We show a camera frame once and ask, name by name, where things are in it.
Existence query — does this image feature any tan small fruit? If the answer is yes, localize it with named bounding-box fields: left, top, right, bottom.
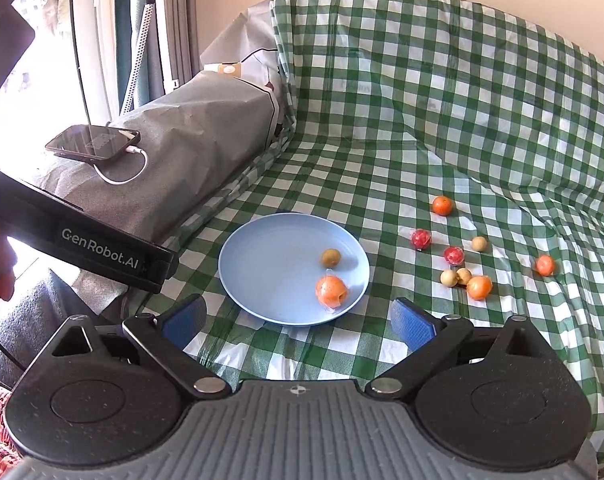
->
left=471, top=235, right=488, bottom=252
left=440, top=269, right=458, bottom=288
left=456, top=268, right=473, bottom=286
left=320, top=248, right=342, bottom=269

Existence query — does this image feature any orange fruit front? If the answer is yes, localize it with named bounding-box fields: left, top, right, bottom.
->
left=466, top=275, right=493, bottom=301

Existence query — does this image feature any orange fruit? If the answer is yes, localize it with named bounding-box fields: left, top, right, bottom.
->
left=535, top=254, right=556, bottom=278
left=431, top=195, right=455, bottom=217
left=466, top=275, right=493, bottom=301
left=315, top=274, right=349, bottom=309

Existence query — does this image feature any red fruit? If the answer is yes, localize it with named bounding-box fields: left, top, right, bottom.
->
left=410, top=229, right=432, bottom=252
left=443, top=246, right=465, bottom=266

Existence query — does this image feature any black smartphone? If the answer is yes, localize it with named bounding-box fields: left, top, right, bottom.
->
left=45, top=125, right=140, bottom=164

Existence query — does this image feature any blue round plate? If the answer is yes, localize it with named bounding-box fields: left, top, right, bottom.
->
left=218, top=212, right=370, bottom=326

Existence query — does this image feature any grey covered sofa armrest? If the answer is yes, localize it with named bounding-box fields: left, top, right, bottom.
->
left=36, top=1, right=287, bottom=243

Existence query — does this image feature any white striped pole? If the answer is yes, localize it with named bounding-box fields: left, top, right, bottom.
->
left=120, top=3, right=156, bottom=115

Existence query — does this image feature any green white checkered cloth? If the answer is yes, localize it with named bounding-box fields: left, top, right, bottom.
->
left=144, top=0, right=604, bottom=472

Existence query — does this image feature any white orange label tag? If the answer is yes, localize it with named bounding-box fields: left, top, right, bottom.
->
left=217, top=63, right=241, bottom=77

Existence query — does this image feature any grey curtain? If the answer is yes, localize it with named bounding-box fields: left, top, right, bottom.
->
left=163, top=0, right=200, bottom=84

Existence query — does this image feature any white charging cable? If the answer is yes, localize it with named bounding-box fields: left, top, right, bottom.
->
left=92, top=145, right=149, bottom=187

